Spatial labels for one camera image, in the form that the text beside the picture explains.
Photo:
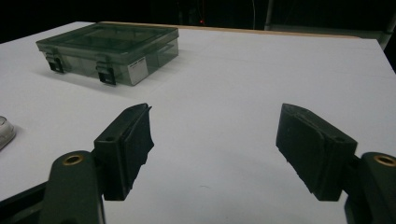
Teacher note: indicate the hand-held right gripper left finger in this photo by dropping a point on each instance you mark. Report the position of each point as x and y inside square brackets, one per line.
[120, 155]

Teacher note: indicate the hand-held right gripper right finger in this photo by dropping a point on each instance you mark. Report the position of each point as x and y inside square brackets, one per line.
[311, 149]

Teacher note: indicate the translucent grey compartment storage box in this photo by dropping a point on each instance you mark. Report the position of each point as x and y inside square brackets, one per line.
[109, 46]

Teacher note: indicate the small white round object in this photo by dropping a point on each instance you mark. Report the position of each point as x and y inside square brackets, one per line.
[4, 132]

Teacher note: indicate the metal stand pole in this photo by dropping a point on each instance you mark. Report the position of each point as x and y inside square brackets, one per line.
[269, 14]

